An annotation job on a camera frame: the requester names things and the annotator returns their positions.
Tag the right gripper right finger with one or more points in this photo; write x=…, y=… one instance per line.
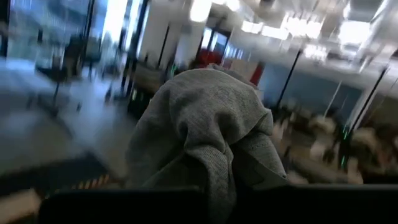
x=311, y=205

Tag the light grey garment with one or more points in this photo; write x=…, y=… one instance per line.
x=202, y=124

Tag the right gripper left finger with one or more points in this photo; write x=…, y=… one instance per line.
x=124, y=208

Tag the black orange-striped floor mat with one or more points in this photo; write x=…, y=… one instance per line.
x=62, y=174

